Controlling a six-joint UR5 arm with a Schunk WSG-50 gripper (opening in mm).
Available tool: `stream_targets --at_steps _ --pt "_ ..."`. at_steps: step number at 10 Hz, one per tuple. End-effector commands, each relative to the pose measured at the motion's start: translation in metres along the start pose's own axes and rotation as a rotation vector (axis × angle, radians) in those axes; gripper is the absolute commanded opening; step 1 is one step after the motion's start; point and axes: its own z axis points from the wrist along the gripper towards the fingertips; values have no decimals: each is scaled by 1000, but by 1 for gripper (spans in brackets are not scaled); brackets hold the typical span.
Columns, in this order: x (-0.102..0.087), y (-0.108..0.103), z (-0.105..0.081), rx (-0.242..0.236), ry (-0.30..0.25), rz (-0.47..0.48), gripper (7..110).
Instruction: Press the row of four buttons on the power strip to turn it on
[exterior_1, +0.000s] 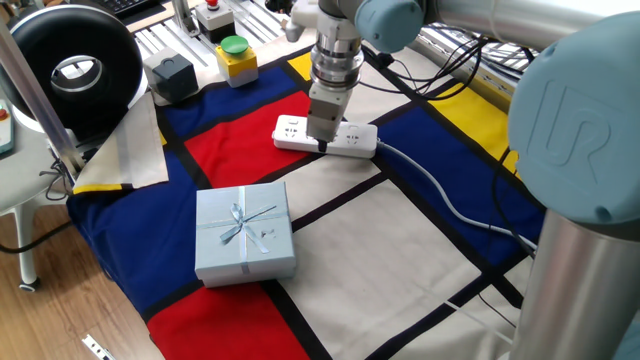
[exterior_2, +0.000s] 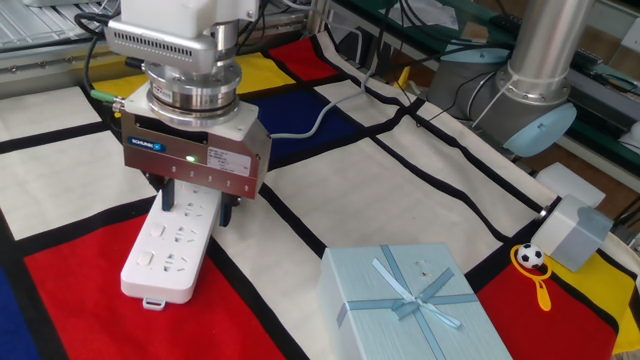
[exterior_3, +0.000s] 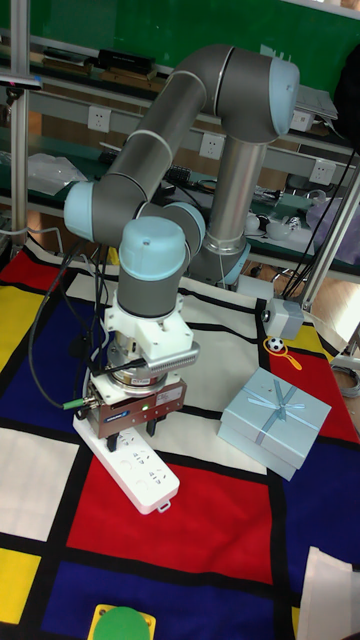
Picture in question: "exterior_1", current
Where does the silver Schunk gripper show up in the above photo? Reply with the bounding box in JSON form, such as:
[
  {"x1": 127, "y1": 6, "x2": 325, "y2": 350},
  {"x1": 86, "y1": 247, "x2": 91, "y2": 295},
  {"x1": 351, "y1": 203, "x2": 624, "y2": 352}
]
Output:
[{"x1": 305, "y1": 82, "x2": 354, "y2": 154}]

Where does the white four-socket power strip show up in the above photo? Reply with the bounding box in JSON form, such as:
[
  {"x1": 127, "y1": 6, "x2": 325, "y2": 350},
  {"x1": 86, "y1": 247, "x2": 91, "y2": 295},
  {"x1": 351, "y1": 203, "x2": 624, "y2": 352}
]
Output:
[{"x1": 271, "y1": 114, "x2": 380, "y2": 160}]

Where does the colour block checked tablecloth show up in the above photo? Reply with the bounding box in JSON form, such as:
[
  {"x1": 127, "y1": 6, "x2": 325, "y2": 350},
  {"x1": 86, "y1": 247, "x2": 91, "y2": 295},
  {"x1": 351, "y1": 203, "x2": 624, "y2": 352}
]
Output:
[{"x1": 66, "y1": 34, "x2": 546, "y2": 360}]

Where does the green button on yellow box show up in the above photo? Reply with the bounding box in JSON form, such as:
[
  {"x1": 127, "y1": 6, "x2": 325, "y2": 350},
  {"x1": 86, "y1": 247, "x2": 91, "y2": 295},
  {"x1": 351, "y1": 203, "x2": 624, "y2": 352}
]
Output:
[{"x1": 214, "y1": 34, "x2": 260, "y2": 89}]

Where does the light blue ribboned gift box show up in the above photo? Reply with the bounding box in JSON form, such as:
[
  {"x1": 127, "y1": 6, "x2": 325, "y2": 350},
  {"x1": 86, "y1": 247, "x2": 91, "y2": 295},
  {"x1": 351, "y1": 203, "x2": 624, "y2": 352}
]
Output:
[{"x1": 193, "y1": 180, "x2": 298, "y2": 289}]

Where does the red button on grey box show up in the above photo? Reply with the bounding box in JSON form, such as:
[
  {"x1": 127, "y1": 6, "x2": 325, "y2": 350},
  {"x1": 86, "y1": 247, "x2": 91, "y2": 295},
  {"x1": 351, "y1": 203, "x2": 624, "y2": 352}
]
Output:
[{"x1": 194, "y1": 0, "x2": 236, "y2": 45}]

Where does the dark grey button box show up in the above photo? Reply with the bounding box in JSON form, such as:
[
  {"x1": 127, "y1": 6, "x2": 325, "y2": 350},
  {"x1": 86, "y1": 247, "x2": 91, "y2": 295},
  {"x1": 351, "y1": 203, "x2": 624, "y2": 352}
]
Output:
[{"x1": 143, "y1": 47, "x2": 200, "y2": 106}]

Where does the black keyboard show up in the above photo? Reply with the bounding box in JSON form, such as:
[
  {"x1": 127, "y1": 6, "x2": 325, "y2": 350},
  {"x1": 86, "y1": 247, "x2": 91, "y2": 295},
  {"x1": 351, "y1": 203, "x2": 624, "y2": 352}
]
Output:
[{"x1": 97, "y1": 0, "x2": 166, "y2": 16}]

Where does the white stool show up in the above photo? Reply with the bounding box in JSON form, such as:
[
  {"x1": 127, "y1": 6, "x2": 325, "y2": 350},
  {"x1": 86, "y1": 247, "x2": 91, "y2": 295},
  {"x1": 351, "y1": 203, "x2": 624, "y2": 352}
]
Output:
[{"x1": 0, "y1": 114, "x2": 76, "y2": 294}]

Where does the teach pendant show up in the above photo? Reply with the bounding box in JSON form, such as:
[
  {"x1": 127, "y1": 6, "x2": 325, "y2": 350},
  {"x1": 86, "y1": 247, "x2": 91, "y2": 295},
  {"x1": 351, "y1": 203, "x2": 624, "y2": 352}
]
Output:
[{"x1": 0, "y1": 98, "x2": 16, "y2": 156}]

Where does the black cable with ferrite lump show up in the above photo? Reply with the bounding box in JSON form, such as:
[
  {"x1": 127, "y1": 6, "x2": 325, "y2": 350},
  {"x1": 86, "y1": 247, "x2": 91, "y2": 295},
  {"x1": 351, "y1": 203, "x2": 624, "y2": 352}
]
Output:
[{"x1": 359, "y1": 34, "x2": 501, "y2": 101}]

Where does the light grey power strip cable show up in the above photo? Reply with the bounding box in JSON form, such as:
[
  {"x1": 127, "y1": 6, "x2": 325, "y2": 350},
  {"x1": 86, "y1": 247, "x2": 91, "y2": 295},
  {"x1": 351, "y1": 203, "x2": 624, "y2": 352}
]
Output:
[{"x1": 375, "y1": 139, "x2": 539, "y2": 251}]

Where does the black round ring device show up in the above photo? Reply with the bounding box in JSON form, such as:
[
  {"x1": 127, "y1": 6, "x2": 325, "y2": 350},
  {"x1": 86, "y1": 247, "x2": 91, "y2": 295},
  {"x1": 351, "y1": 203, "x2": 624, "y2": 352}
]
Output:
[{"x1": 0, "y1": 4, "x2": 146, "y2": 144}]

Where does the aluminium post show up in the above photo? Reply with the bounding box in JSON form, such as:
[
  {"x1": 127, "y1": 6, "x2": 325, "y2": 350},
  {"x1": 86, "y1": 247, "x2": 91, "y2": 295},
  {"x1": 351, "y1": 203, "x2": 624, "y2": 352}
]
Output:
[{"x1": 0, "y1": 22, "x2": 86, "y2": 176}]

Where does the black floor cable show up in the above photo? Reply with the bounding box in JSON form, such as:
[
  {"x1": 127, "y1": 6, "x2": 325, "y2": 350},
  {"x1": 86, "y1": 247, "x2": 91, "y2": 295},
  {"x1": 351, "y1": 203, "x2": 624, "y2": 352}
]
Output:
[{"x1": 0, "y1": 219, "x2": 74, "y2": 255}]

